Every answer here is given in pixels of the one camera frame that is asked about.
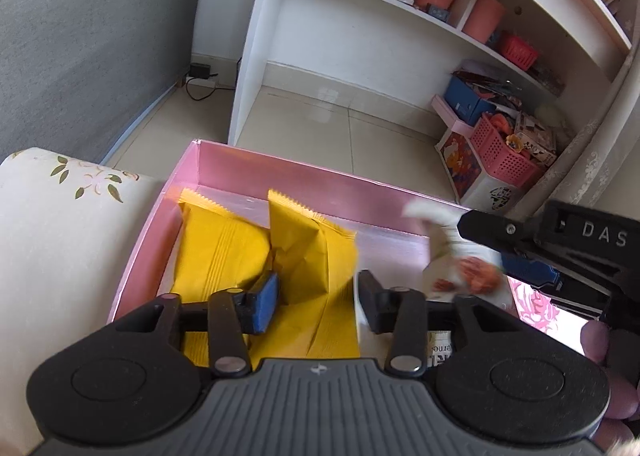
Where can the printed toy box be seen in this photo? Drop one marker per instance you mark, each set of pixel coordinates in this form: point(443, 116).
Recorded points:
point(537, 138)

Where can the person's right hand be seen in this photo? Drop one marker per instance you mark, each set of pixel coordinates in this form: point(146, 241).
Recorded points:
point(620, 376)

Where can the grey sofa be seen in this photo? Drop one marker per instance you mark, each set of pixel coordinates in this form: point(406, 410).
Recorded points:
point(75, 35)

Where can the small blue box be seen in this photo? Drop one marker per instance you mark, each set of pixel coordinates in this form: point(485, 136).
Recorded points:
point(438, 12)

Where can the white bookshelf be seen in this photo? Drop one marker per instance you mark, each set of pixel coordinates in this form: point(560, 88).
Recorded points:
point(350, 35)

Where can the black power adapter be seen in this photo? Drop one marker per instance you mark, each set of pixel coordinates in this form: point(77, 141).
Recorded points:
point(200, 70)

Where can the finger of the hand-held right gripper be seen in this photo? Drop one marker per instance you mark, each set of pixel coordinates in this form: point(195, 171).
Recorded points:
point(540, 276)
point(495, 231)

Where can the large pink basket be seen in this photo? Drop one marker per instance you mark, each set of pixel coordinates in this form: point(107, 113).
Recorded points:
point(505, 160)

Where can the blue cardboard box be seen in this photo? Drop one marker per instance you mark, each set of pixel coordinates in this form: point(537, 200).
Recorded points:
point(465, 98)

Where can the patterned curtain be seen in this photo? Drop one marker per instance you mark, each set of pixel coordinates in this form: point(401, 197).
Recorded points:
point(600, 155)

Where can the yellow snack packet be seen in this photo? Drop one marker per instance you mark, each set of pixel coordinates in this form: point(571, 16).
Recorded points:
point(305, 256)
point(225, 251)

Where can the white power strip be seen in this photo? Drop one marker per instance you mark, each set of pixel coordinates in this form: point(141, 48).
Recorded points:
point(202, 83)

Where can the pile of printed toy packets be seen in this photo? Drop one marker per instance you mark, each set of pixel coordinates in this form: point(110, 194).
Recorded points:
point(487, 85)

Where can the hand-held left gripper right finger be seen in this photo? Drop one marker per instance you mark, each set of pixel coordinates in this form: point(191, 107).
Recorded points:
point(372, 301)

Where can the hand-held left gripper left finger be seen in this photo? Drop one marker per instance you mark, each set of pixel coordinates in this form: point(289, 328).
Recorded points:
point(265, 303)

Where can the small red basket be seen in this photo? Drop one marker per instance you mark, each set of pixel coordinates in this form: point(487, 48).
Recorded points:
point(517, 51)

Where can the pink cardboard box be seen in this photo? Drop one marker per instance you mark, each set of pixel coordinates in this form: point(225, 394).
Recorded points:
point(300, 180)

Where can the white packet with orange print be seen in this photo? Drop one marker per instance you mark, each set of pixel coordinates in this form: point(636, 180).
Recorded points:
point(450, 266)

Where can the plain salmon cup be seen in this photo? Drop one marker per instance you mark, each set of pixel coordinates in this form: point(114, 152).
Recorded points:
point(482, 18)

